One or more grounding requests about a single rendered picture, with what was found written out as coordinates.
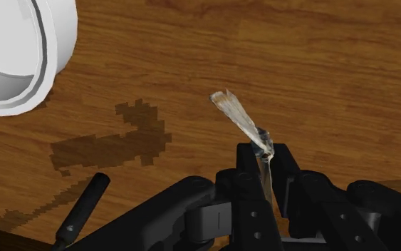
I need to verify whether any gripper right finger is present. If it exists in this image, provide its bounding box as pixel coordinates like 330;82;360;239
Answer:
271;143;401;251

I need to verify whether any white bowl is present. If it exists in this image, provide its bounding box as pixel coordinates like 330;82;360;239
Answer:
0;0;79;117

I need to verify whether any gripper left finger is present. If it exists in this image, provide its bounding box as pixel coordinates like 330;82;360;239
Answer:
62;143;285;251

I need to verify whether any black handled utensil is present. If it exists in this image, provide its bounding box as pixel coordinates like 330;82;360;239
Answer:
50;172;111;251

